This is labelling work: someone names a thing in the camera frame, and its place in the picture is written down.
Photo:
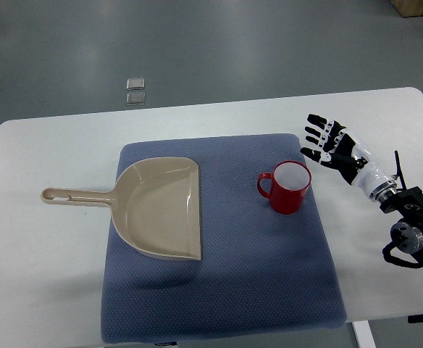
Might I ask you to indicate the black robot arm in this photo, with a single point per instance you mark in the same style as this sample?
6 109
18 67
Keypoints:
406 236

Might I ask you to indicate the upper metal floor plate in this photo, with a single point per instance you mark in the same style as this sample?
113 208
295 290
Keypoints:
135 84

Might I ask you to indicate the blue fabric cushion mat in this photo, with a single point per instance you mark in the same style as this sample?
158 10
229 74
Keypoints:
260 271

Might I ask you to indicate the white table leg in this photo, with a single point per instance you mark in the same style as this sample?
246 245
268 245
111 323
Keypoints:
363 334

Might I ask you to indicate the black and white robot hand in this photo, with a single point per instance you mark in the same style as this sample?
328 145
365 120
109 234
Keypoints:
338 148

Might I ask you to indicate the wooden box corner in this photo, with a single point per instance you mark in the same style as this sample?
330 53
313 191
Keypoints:
408 8

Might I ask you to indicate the beige plastic dustpan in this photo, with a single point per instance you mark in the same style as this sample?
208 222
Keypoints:
155 207

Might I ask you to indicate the red cup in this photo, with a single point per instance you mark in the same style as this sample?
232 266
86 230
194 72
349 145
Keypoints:
285 187

